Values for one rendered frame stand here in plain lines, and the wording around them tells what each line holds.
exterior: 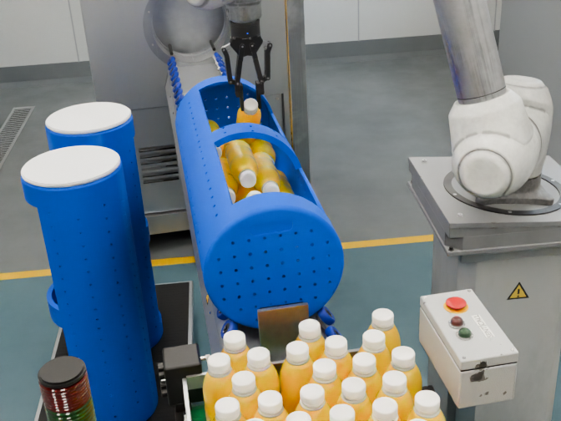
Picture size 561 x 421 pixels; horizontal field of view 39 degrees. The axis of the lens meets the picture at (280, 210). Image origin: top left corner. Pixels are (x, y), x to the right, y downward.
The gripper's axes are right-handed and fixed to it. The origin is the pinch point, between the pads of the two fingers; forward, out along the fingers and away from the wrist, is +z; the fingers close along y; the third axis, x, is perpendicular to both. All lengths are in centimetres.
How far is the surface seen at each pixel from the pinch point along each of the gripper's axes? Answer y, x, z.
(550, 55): -160, -137, 42
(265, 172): 0.7, 26.0, 10.6
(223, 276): 16, 66, 14
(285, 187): -4.0, 24.6, 15.9
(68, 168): 51, -13, 20
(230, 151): 8.0, 18.3, 7.4
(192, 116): 15.6, -1.0, 4.2
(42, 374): 44, 111, -2
